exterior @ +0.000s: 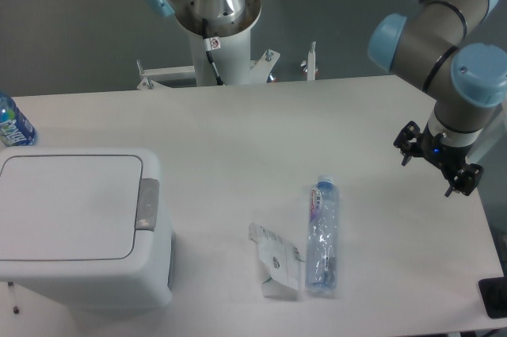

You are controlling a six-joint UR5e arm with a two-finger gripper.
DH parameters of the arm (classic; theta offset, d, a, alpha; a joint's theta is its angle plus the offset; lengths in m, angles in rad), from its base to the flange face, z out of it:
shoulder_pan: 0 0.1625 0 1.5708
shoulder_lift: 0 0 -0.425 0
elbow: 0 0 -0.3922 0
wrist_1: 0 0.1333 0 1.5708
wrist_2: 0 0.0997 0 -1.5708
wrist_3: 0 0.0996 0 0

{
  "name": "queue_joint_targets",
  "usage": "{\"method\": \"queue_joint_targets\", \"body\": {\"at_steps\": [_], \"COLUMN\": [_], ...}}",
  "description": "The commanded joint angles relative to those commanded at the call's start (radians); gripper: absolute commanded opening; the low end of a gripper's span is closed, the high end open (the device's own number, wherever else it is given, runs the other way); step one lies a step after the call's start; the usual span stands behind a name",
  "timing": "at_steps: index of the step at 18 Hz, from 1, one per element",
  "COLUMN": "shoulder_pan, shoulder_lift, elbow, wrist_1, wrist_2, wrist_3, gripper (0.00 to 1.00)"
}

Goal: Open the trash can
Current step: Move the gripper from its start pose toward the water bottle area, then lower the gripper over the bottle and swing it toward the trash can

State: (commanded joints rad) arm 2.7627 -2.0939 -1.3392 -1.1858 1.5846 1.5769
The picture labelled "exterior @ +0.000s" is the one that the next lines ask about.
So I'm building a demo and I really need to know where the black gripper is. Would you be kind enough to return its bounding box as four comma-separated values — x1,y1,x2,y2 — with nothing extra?
393,121,484,197

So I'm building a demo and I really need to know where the white push-button trash can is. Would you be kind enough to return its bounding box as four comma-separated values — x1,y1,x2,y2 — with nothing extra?
1,147,174,309

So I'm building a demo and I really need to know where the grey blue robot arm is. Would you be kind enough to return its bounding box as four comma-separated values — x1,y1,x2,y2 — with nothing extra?
145,0,506,195

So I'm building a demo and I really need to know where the clear empty plastic bottle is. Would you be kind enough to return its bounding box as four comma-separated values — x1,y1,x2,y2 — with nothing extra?
305,174,339,298

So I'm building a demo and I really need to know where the black device at table edge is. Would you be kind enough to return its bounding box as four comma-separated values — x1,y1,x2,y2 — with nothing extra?
478,277,506,319

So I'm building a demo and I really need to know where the crumpled white paper package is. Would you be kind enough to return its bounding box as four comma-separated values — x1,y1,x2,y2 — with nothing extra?
249,223,303,301

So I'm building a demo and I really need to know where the blue labelled water bottle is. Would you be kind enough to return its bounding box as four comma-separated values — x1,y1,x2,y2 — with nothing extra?
1,92,37,147

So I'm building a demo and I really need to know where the white bracket post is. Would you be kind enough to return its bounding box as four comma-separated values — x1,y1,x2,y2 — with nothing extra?
300,40,318,81

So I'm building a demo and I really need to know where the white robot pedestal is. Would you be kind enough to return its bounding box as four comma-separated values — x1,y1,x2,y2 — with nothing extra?
137,0,280,90

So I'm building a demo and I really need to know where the black cable on pedestal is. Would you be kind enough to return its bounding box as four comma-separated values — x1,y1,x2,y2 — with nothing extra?
200,17,227,86

